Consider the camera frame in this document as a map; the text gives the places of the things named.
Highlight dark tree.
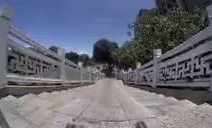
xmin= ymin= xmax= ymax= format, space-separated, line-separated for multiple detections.
xmin=92 ymin=38 xmax=120 ymax=66

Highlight grey stone steps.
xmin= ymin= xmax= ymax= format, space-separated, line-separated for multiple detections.
xmin=0 ymin=81 xmax=98 ymax=128
xmin=117 ymin=79 xmax=212 ymax=128

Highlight white stone railing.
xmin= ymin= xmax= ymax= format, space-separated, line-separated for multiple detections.
xmin=115 ymin=3 xmax=212 ymax=94
xmin=0 ymin=4 xmax=105 ymax=89

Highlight green trees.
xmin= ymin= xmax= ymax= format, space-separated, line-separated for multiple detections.
xmin=112 ymin=8 xmax=208 ymax=69

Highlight robot's own part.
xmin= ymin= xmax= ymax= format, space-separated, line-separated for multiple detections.
xmin=64 ymin=122 xmax=77 ymax=128
xmin=135 ymin=120 xmax=148 ymax=128

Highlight row of trees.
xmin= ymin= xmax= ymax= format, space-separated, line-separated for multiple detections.
xmin=48 ymin=45 xmax=93 ymax=66

